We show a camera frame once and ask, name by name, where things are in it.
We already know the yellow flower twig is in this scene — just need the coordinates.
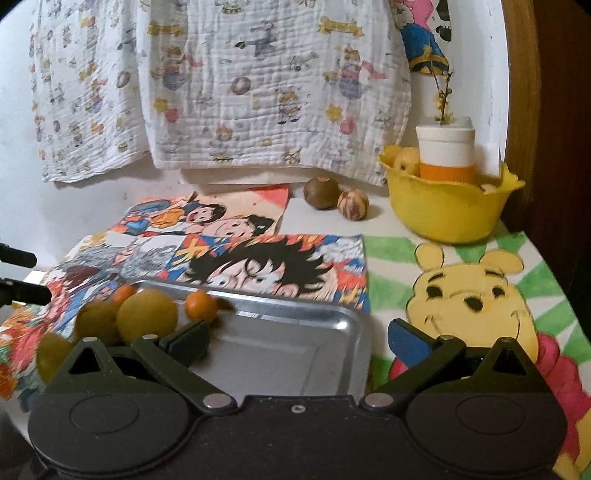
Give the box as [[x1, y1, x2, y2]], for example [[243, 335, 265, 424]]
[[431, 70, 457, 126]]

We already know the beige paper sheet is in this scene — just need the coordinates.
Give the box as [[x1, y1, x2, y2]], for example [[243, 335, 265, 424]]
[[180, 167, 306, 191]]

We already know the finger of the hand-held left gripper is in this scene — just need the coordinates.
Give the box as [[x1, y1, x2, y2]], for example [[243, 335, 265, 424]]
[[0, 244, 38, 268], [0, 277, 52, 306]]

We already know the white printed blanket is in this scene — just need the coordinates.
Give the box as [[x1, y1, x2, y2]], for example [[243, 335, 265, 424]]
[[30, 0, 414, 186]]

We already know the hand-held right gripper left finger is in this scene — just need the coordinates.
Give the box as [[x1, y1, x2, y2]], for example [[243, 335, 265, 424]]
[[44, 318, 238, 414]]

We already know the metal baking tray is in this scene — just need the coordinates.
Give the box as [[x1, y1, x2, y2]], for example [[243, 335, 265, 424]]
[[117, 278, 374, 398]]

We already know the small orange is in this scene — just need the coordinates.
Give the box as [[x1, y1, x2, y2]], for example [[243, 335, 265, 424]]
[[185, 291, 219, 325], [112, 284, 138, 306]]

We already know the colourful comic poster spiky hair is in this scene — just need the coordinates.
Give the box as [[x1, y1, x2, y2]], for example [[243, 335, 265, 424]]
[[0, 232, 371, 412]]

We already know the wooden frame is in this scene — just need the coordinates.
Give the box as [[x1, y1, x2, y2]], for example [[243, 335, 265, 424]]
[[502, 0, 591, 296]]

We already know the large round yellow fruit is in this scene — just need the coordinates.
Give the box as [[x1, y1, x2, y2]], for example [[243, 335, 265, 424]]
[[115, 288, 179, 341]]

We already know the yellow plastic bowl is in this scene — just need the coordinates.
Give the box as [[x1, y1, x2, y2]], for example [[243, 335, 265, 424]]
[[378, 144, 526, 244]]

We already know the pink and blue wall poster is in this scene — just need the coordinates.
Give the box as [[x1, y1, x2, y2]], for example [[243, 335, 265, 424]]
[[390, 0, 457, 75]]

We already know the yellow-green round fruit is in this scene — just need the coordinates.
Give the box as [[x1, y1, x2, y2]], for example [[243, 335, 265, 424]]
[[74, 300, 123, 346], [36, 333, 74, 384]]

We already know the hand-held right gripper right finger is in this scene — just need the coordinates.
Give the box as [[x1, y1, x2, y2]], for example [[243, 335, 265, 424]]
[[359, 318, 554, 411]]

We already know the striped pepino melon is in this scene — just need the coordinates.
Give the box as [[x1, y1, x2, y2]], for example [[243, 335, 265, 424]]
[[337, 189, 370, 217]]

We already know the yellow bear poster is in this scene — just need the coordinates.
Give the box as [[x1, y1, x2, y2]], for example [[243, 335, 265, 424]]
[[364, 230, 583, 477]]

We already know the yellow-red pear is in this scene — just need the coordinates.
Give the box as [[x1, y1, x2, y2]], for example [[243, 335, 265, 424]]
[[392, 147, 422, 177]]

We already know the white and orange cup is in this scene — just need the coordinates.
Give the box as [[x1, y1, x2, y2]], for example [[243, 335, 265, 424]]
[[414, 116, 477, 184]]

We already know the brown kiwi with sticker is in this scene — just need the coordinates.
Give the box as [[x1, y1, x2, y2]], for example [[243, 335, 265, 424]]
[[303, 176, 341, 210]]

